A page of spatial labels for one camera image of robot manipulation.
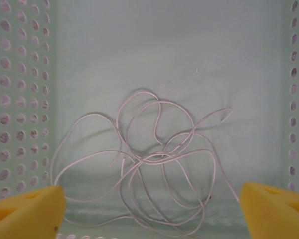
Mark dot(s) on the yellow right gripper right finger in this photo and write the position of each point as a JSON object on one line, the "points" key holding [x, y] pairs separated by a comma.
{"points": [[279, 214]]}

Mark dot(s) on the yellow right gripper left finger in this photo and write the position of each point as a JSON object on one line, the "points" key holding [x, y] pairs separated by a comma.
{"points": [[22, 214]]}

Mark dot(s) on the mint green perforated basket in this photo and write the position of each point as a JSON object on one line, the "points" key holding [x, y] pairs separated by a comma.
{"points": [[164, 49]]}

